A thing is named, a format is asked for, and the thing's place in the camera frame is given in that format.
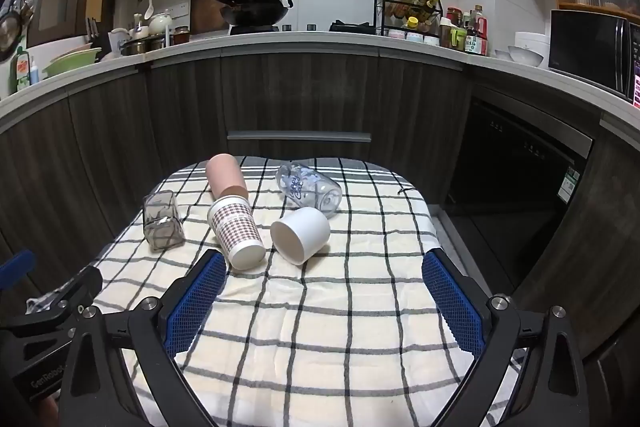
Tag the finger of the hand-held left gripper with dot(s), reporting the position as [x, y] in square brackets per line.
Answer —
[70, 292]
[15, 266]

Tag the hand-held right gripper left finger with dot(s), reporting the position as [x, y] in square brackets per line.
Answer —
[197, 299]

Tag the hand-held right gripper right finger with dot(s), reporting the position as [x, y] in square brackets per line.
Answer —
[452, 304]

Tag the houndstooth patterned paper cup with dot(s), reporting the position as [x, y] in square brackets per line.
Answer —
[235, 229]

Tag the grey square glass cup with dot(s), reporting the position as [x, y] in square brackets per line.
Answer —
[162, 219]

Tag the white cup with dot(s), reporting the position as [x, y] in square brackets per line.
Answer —
[301, 234]

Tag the pink cup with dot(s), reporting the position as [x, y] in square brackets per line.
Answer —
[225, 177]

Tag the clear printed glass cup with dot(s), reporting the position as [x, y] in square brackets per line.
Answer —
[310, 190]

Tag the black white checked cloth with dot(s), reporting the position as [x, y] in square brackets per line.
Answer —
[325, 332]

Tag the black built-in dishwasher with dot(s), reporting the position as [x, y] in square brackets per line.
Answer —
[510, 187]

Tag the green dish soap bottle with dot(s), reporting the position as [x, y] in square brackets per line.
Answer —
[19, 74]

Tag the green plastic basin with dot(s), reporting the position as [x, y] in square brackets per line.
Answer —
[72, 62]

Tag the black knife block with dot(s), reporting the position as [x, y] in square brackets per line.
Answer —
[94, 34]

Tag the white mug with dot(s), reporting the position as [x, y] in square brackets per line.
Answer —
[118, 42]

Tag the steel pot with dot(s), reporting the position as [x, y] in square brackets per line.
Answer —
[142, 45]

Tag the white bowl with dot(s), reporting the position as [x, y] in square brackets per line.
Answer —
[525, 56]

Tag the dark sauce jar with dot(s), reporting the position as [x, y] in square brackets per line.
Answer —
[181, 35]

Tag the soy sauce bottle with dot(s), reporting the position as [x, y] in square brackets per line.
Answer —
[477, 34]

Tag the white teapot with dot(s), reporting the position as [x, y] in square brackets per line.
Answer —
[161, 23]

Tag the red lid jar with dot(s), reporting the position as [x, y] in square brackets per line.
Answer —
[453, 16]

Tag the black microwave oven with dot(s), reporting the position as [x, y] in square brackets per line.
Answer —
[592, 49]

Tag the white spatula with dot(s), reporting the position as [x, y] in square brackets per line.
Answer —
[149, 7]

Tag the dark wooden cutting board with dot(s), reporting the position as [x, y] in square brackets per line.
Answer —
[205, 4]

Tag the black gas stove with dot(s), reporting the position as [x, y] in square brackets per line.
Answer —
[350, 27]

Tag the black wok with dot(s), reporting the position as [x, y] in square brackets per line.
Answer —
[260, 4]

